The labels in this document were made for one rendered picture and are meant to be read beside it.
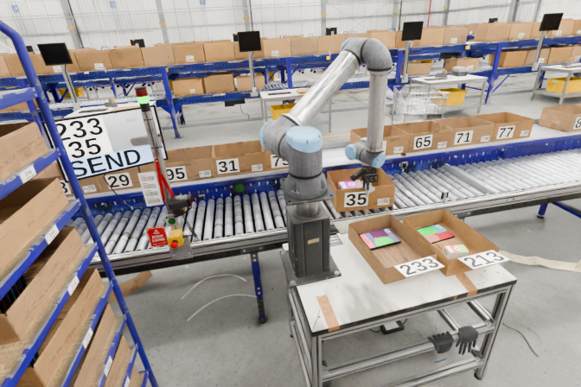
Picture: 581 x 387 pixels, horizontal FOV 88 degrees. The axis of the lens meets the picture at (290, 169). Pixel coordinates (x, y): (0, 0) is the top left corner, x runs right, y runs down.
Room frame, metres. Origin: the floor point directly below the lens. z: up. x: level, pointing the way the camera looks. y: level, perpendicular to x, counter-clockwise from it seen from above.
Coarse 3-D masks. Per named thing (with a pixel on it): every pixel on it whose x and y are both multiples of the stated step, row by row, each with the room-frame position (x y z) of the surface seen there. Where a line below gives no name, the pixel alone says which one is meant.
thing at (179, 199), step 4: (176, 196) 1.42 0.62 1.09; (180, 196) 1.42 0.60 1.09; (184, 196) 1.41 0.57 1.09; (188, 196) 1.41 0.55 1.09; (172, 200) 1.38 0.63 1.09; (176, 200) 1.38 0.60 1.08; (180, 200) 1.38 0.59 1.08; (184, 200) 1.38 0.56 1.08; (188, 200) 1.39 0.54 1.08; (192, 200) 1.42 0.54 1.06; (168, 204) 1.37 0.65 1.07; (172, 204) 1.37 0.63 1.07; (176, 204) 1.37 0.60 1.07; (180, 204) 1.38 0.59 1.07; (184, 204) 1.38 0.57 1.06; (188, 204) 1.39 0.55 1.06; (172, 208) 1.37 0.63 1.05; (176, 208) 1.37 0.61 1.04; (180, 208) 1.39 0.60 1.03; (184, 208) 1.40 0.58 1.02; (176, 212) 1.39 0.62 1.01; (180, 212) 1.39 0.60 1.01; (176, 216) 1.38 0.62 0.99
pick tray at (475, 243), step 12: (408, 216) 1.45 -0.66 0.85; (420, 216) 1.47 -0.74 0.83; (432, 216) 1.49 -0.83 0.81; (444, 216) 1.50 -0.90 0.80; (444, 228) 1.44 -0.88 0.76; (456, 228) 1.40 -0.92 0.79; (468, 228) 1.33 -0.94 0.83; (444, 240) 1.33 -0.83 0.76; (456, 240) 1.33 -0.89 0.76; (468, 240) 1.31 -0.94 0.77; (480, 240) 1.24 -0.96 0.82; (480, 252) 1.22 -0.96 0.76; (444, 264) 1.10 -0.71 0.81; (456, 264) 1.09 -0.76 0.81
